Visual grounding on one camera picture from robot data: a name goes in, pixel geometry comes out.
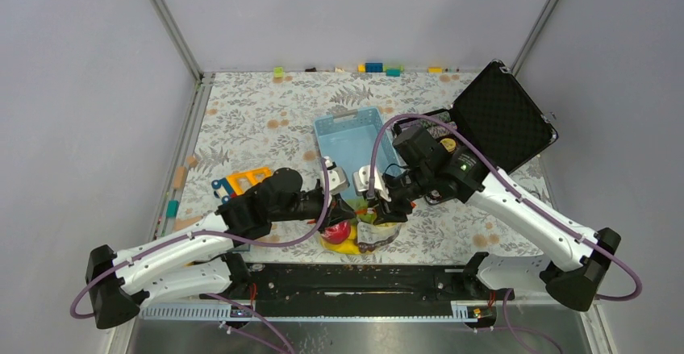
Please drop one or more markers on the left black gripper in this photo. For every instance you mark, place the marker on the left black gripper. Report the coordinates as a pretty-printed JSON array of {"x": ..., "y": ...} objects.
[{"x": 339, "y": 209}]

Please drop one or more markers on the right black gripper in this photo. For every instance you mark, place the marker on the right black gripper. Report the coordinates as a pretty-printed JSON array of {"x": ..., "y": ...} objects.
[{"x": 393, "y": 212}]

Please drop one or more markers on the red apple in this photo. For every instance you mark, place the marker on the red apple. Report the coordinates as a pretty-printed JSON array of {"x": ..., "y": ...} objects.
[{"x": 337, "y": 234}]

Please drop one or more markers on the clear zip top bag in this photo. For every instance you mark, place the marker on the clear zip top bag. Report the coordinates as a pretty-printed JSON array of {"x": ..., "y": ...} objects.
[{"x": 364, "y": 219}]

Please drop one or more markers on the yellow banana bunch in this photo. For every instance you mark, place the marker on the yellow banana bunch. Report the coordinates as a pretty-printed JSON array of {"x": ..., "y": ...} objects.
[{"x": 348, "y": 247}]

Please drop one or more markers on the dark purple grapes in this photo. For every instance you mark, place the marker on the dark purple grapes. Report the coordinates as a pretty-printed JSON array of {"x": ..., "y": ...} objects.
[{"x": 369, "y": 241}]

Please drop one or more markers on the light blue plastic basket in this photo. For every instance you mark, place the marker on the light blue plastic basket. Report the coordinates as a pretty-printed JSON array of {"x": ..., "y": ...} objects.
[{"x": 348, "y": 139}]

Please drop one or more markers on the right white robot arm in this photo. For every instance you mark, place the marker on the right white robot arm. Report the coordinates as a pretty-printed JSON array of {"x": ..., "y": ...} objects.
[{"x": 574, "y": 259}]

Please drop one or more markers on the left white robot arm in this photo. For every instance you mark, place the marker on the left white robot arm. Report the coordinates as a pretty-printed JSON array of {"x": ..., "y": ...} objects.
[{"x": 195, "y": 259}]

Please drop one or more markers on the yellow orange toy truck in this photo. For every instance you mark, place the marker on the yellow orange toy truck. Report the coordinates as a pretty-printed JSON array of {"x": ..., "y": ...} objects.
[{"x": 233, "y": 185}]

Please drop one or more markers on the floral table mat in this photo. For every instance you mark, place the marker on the floral table mat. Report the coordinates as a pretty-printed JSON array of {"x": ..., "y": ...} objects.
[{"x": 254, "y": 120}]

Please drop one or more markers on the blue yellow toy bricks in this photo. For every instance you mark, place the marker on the blue yellow toy bricks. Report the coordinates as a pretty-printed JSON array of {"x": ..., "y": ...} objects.
[{"x": 378, "y": 67}]

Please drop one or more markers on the black poker chip case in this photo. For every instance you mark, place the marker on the black poker chip case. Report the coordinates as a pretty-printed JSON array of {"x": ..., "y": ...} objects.
[{"x": 494, "y": 117}]

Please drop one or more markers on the wooden block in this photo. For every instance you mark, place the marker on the wooden block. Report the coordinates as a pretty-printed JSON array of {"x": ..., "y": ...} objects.
[{"x": 179, "y": 177}]

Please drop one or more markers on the teal block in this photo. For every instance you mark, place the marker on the teal block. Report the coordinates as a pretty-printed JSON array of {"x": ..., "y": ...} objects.
[{"x": 172, "y": 207}]

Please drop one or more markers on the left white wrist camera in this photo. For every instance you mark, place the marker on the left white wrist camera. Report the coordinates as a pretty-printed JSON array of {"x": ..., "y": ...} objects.
[{"x": 338, "y": 181}]

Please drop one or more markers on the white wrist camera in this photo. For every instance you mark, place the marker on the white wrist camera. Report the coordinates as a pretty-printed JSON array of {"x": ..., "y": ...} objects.
[
  {"x": 338, "y": 181},
  {"x": 368, "y": 183}
]

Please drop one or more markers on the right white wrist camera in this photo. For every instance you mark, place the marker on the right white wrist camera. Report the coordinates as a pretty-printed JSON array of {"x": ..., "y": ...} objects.
[{"x": 368, "y": 183}]

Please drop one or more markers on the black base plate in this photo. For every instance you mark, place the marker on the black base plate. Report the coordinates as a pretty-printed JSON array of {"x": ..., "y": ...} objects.
[{"x": 359, "y": 290}]

